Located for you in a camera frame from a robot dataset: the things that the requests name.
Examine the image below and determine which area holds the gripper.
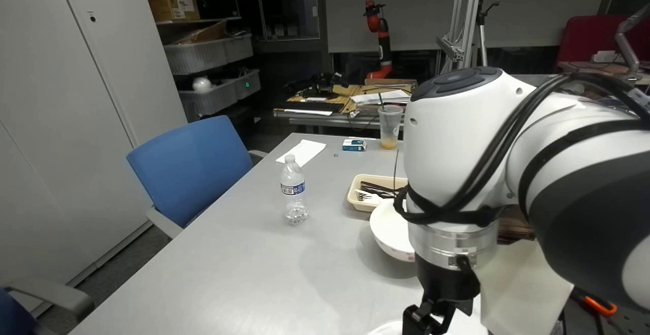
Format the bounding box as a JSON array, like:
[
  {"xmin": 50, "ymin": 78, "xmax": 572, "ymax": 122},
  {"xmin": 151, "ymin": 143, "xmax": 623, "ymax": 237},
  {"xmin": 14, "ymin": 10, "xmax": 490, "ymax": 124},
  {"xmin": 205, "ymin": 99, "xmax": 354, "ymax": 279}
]
[{"xmin": 402, "ymin": 254, "xmax": 481, "ymax": 335}]

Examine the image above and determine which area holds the white plate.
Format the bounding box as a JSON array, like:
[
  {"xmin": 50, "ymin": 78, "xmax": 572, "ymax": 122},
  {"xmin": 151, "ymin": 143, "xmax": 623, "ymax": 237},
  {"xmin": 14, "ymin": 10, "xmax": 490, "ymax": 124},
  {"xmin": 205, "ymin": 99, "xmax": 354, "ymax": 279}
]
[{"xmin": 367, "ymin": 309, "xmax": 489, "ymax": 335}]

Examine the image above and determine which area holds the white bowl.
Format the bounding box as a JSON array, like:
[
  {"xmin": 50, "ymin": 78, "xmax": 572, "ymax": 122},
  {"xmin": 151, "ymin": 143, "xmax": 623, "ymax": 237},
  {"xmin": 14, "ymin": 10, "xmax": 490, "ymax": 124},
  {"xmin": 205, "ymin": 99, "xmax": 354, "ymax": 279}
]
[{"xmin": 369, "ymin": 199, "xmax": 418, "ymax": 263}]

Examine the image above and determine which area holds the white paper sheet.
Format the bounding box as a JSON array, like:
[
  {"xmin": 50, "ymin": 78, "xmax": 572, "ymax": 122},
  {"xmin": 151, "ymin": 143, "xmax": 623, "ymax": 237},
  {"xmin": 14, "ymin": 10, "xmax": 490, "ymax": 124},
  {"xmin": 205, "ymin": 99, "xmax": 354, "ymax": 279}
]
[{"xmin": 476, "ymin": 238, "xmax": 575, "ymax": 335}]

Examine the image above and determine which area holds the brown wooden board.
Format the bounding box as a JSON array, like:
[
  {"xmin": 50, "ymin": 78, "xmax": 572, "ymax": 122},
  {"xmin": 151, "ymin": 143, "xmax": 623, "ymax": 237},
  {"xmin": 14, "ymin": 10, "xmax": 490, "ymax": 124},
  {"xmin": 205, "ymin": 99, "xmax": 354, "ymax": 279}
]
[{"xmin": 497, "ymin": 205, "xmax": 537, "ymax": 245}]

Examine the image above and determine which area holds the white plastic fork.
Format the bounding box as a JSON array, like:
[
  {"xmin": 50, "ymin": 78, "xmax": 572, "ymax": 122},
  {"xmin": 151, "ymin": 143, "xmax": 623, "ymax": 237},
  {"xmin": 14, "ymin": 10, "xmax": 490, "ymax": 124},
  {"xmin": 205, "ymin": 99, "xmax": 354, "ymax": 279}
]
[{"xmin": 354, "ymin": 189, "xmax": 385, "ymax": 206}]

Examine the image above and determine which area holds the beige takeout tray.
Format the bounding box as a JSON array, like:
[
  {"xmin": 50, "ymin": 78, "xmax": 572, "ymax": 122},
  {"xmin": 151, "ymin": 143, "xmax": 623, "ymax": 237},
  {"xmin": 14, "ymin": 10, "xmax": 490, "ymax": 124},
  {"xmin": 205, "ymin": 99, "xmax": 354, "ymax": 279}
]
[{"xmin": 346, "ymin": 174, "xmax": 409, "ymax": 213}]

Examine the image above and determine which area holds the black orange clamp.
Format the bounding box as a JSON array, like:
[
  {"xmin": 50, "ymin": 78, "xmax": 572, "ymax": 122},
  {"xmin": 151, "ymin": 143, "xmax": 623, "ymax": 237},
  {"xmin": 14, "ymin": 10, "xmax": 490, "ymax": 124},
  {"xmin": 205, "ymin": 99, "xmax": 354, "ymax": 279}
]
[{"xmin": 573, "ymin": 288, "xmax": 619, "ymax": 318}]

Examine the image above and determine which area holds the clear plastic water bottle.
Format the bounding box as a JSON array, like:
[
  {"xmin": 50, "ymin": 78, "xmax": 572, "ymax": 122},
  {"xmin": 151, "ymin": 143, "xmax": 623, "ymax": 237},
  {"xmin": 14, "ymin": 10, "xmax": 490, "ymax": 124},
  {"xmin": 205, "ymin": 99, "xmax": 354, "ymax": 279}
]
[{"xmin": 280, "ymin": 154, "xmax": 309, "ymax": 226}]

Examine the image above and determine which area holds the clear plastic cup with straw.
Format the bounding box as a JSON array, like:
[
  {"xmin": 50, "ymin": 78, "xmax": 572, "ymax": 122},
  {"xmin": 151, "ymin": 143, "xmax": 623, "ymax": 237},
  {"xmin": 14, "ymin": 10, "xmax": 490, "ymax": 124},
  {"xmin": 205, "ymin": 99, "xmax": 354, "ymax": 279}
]
[{"xmin": 377, "ymin": 93, "xmax": 405, "ymax": 151}]

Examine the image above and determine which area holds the white paper napkin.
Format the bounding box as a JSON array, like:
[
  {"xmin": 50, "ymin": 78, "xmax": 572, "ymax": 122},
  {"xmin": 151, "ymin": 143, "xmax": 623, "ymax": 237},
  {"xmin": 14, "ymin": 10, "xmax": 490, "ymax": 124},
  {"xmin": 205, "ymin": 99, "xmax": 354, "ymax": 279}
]
[{"xmin": 275, "ymin": 139, "xmax": 328, "ymax": 169}]

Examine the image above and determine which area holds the table with cardboard sheets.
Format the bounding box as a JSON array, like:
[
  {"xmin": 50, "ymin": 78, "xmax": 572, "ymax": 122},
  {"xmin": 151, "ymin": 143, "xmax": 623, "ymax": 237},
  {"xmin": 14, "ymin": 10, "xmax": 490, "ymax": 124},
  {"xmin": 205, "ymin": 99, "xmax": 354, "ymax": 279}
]
[{"xmin": 273, "ymin": 78, "xmax": 419, "ymax": 131}]

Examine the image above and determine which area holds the black keyboard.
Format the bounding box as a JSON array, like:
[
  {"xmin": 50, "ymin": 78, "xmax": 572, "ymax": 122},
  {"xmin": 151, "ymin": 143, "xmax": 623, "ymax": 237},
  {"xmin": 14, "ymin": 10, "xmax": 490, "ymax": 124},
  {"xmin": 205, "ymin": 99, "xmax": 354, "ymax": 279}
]
[{"xmin": 286, "ymin": 100, "xmax": 347, "ymax": 114}]

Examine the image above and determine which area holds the blue chair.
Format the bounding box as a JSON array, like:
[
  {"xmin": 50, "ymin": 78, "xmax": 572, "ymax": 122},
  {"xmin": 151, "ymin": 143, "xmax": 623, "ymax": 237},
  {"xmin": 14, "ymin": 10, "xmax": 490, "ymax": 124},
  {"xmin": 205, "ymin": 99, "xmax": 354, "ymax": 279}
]
[
  {"xmin": 0, "ymin": 278, "xmax": 95, "ymax": 335},
  {"xmin": 126, "ymin": 115, "xmax": 268, "ymax": 240}
]

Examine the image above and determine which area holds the stand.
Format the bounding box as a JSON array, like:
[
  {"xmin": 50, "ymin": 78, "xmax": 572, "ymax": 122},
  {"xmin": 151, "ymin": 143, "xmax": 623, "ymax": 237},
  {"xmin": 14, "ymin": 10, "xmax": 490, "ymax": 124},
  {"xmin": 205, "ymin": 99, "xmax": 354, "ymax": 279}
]
[{"xmin": 475, "ymin": 0, "xmax": 544, "ymax": 68}]

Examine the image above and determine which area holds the white plastic basket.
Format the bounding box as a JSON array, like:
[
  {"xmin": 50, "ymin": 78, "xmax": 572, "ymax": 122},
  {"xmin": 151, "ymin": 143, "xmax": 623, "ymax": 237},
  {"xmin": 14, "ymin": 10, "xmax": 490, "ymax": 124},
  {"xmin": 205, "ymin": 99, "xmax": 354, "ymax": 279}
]
[
  {"xmin": 163, "ymin": 34, "xmax": 254, "ymax": 76},
  {"xmin": 178, "ymin": 69, "xmax": 262, "ymax": 122}
]

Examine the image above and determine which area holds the red sofa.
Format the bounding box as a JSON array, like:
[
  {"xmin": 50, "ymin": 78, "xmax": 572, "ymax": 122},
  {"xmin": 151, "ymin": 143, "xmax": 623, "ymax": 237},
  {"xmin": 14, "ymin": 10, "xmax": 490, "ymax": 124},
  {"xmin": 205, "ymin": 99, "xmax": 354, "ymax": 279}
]
[{"xmin": 556, "ymin": 14, "xmax": 650, "ymax": 64}]

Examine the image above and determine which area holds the cardboard box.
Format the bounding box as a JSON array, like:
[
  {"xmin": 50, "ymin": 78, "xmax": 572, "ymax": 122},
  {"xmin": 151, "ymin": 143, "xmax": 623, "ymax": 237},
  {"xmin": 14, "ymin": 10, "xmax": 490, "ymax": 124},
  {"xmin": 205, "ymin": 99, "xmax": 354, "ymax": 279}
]
[{"xmin": 146, "ymin": 0, "xmax": 202, "ymax": 23}]

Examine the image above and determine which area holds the white cabinet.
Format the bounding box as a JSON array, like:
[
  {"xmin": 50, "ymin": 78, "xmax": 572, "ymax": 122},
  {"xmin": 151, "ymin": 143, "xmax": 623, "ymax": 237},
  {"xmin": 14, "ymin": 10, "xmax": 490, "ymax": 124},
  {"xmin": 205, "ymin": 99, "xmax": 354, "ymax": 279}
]
[{"xmin": 0, "ymin": 0, "xmax": 188, "ymax": 316}]

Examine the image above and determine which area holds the aluminium frame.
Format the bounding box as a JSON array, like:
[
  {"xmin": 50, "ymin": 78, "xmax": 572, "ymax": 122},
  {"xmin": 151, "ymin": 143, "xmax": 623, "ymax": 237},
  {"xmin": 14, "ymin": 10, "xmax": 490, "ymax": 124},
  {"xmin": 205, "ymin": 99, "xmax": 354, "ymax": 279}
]
[{"xmin": 436, "ymin": 0, "xmax": 486, "ymax": 75}]

